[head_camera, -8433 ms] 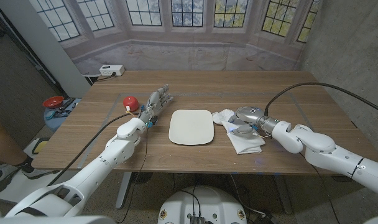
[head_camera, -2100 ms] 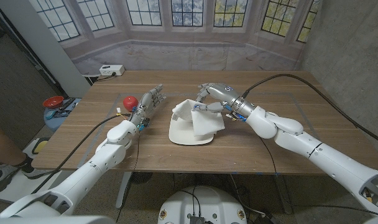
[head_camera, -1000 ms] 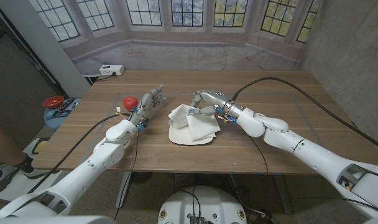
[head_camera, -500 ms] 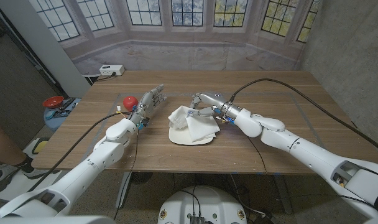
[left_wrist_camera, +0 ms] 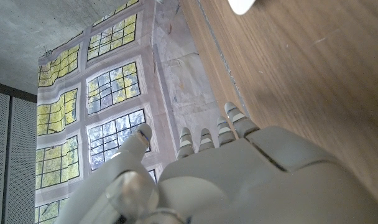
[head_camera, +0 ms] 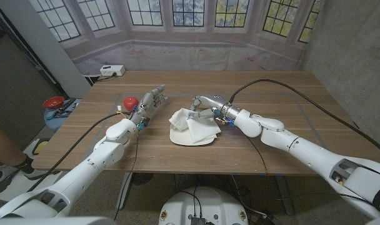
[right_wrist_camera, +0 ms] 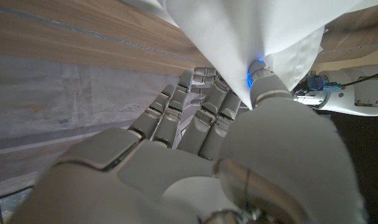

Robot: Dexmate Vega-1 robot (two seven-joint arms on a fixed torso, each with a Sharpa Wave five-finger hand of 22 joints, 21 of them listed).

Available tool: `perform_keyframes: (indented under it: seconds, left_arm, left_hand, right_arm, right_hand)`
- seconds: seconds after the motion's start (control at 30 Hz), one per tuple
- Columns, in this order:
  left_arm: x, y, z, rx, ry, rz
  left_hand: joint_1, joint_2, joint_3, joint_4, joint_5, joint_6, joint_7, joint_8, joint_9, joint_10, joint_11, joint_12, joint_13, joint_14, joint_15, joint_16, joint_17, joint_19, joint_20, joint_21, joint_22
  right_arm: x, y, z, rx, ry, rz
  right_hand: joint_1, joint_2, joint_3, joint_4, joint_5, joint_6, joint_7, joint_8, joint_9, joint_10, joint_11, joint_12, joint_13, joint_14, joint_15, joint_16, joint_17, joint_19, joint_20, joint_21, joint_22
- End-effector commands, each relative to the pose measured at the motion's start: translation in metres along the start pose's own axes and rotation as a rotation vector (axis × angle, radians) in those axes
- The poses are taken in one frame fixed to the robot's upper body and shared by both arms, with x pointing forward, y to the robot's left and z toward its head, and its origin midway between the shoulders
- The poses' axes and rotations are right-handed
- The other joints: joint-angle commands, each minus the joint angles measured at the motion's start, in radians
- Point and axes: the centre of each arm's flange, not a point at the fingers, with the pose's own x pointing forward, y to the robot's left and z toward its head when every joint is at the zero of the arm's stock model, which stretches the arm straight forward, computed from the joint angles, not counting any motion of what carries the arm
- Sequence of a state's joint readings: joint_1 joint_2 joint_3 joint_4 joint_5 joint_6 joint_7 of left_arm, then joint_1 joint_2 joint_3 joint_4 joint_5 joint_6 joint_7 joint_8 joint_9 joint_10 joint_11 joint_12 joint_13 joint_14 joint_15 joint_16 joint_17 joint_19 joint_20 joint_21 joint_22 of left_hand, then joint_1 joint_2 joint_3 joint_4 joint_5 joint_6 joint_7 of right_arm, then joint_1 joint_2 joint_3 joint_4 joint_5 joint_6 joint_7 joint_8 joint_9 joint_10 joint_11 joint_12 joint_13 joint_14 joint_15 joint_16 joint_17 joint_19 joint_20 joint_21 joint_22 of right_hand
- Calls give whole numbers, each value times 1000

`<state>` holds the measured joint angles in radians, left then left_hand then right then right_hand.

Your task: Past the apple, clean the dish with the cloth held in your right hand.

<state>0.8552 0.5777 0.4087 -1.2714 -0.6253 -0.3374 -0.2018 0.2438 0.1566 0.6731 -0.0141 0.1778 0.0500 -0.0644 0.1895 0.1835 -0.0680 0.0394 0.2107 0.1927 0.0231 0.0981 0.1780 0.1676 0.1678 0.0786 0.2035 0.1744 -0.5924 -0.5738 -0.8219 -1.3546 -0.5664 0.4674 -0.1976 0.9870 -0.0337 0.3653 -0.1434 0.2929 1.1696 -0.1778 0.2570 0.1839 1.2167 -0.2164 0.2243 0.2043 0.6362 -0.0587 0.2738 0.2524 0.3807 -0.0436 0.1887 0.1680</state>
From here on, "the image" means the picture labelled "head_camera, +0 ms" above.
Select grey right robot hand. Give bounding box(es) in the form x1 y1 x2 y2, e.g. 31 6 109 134
186 94 243 121

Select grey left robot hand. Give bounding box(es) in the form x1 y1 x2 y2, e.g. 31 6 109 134
127 84 169 126

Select white cloth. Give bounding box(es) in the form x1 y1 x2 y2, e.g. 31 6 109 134
168 107 222 144

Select white square plate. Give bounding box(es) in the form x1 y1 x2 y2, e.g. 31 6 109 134
169 123 216 147

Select red apple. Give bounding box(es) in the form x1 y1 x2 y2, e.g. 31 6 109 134
123 96 139 112

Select white power strip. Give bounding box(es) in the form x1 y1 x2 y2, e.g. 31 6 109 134
99 64 126 77

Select printed window backdrop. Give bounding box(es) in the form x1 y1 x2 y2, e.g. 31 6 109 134
29 0 324 76

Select black remote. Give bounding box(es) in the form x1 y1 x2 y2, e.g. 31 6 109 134
59 98 76 111

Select grey table leg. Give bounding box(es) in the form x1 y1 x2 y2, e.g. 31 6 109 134
274 174 296 216
116 172 134 211

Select blue round stool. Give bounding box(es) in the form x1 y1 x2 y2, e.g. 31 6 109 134
43 98 82 132

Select red bowl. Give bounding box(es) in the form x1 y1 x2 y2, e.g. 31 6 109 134
42 96 65 109

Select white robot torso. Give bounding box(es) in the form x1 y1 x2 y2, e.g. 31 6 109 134
158 186 249 225

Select yellow and black floor object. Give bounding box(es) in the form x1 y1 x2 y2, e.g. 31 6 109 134
32 139 50 156

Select person's bare leg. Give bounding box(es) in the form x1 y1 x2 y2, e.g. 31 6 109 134
0 115 25 166

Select grey and black shoe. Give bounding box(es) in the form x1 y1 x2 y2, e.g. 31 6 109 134
0 156 61 194

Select black power strip cable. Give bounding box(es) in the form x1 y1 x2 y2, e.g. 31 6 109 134
91 72 118 84

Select thin black left wrist cable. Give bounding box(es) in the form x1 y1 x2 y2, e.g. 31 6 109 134
113 127 140 221

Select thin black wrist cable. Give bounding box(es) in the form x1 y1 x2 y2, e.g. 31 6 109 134
113 127 140 221
245 134 269 176

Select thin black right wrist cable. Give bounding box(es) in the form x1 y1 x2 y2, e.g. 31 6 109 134
245 134 269 176

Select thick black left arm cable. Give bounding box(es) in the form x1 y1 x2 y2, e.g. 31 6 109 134
27 111 131 192

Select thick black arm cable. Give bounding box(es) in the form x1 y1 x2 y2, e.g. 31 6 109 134
229 79 380 159
27 111 131 192

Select teal handled tool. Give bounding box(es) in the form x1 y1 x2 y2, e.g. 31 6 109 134
45 110 69 121

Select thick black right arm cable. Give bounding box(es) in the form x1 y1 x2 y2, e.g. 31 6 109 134
229 79 380 159

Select white floor cable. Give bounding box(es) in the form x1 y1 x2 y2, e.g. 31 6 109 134
230 174 269 219

